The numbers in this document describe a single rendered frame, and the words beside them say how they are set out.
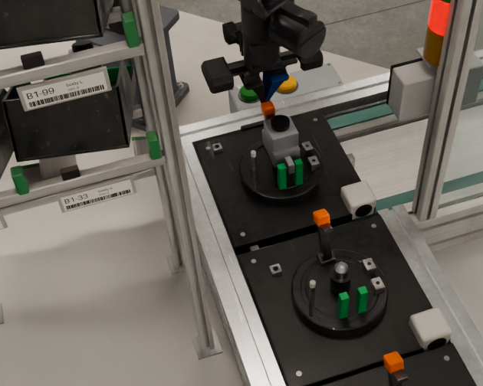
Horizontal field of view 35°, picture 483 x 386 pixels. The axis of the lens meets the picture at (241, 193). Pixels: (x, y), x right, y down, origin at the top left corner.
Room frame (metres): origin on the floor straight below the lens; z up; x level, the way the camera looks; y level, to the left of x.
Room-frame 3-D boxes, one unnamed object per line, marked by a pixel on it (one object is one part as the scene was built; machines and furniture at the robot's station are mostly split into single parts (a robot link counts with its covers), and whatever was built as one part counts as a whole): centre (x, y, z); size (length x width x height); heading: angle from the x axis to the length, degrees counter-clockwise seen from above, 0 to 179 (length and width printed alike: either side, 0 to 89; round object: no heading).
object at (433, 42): (0.79, -0.28, 1.28); 0.05 x 0.05 x 0.05
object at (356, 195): (0.79, -0.19, 0.97); 0.05 x 0.05 x 0.04; 14
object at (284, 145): (0.85, -0.07, 1.06); 0.08 x 0.04 x 0.07; 14
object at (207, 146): (0.86, -0.07, 0.96); 0.24 x 0.24 x 0.02; 14
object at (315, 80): (1.09, -0.10, 0.93); 0.21 x 0.07 x 0.06; 104
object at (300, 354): (0.61, -0.13, 1.01); 0.24 x 0.24 x 0.13; 14
